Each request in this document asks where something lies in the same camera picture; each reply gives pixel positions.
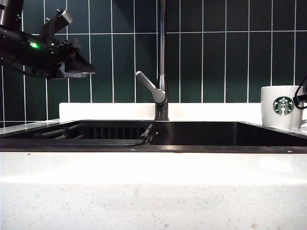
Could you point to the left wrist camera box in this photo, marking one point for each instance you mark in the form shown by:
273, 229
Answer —
58, 22

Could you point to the white Starbucks logo mug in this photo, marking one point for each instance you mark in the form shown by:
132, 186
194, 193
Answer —
275, 119

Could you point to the dark metal faucet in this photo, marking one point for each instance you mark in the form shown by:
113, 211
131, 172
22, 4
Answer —
161, 48

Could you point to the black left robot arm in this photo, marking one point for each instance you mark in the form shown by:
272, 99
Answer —
16, 48

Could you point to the black sink basin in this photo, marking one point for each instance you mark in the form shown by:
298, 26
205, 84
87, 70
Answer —
216, 136

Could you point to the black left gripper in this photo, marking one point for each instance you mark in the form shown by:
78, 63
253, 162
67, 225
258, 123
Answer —
61, 51

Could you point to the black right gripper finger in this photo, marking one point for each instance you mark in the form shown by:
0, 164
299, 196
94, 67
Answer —
301, 98

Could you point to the black pull-out sprayer head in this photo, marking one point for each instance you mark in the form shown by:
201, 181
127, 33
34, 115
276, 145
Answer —
146, 134

